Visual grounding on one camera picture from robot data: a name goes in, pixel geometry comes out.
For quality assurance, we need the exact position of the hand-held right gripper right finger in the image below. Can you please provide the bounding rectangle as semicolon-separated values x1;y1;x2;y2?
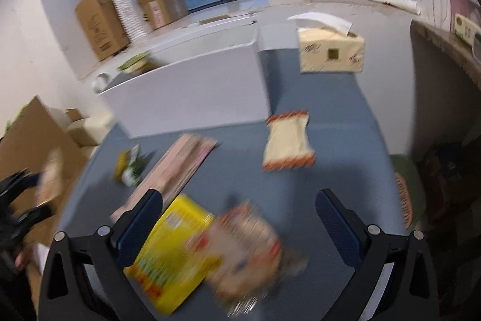
315;189;440;321

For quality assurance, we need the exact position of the small cardboard box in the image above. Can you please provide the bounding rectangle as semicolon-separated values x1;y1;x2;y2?
137;0;189;32

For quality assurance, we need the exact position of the polka dot paper bag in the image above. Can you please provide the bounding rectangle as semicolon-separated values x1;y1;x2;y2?
106;0;162;42

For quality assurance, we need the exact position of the yellow snack pouch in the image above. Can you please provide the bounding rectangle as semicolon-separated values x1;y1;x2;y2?
124;193;217;315

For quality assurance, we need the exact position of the brown wooden shelf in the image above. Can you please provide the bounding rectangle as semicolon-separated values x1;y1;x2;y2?
409;19;481;82

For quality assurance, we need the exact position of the large cardboard box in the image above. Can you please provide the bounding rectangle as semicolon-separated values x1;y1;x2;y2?
75;0;130;62

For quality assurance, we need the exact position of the white striped snack packet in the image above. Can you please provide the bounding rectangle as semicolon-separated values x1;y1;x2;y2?
110;134;223;224

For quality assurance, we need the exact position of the bright green snack packet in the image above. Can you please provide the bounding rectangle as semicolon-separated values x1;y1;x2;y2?
118;54;150;76

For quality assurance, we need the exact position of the cream cushion seat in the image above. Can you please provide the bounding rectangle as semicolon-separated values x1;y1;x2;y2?
65;108;114;147

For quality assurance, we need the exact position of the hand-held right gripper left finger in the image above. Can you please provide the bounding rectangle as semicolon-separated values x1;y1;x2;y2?
38;189;163;321

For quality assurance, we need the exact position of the yellow-green snack packet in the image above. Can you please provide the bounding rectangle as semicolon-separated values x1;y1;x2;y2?
114;144;155;187

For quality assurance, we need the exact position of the flat brown cardboard sheet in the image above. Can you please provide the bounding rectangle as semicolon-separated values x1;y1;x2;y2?
0;97;93;269

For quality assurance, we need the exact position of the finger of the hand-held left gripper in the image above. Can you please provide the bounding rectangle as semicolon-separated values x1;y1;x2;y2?
9;204;54;232
0;171;43;200

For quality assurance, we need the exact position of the yellow and white carton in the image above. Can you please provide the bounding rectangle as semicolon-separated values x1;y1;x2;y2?
452;14;481;46

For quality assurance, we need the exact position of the orange patterned cloth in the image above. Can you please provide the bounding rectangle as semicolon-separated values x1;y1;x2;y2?
394;172;414;228

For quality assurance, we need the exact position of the white rectangular box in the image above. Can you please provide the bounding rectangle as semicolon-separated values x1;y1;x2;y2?
99;25;272;140

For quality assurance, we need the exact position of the round rice cracker packet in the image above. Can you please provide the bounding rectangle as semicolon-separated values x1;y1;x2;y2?
204;202;309;311

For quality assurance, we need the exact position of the green round stool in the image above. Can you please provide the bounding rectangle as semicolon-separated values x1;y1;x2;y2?
390;153;426;236

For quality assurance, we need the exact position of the yellow tissue box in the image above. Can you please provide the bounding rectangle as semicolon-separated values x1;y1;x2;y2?
287;12;366;74

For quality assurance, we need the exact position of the white tape roll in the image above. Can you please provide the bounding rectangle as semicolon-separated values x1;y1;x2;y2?
92;73;110;93

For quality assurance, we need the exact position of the white paper roll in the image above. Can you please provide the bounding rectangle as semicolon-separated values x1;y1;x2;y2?
368;0;421;17

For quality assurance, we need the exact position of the beige packet with orange edges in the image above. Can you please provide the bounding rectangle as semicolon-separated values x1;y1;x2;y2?
262;110;316;172

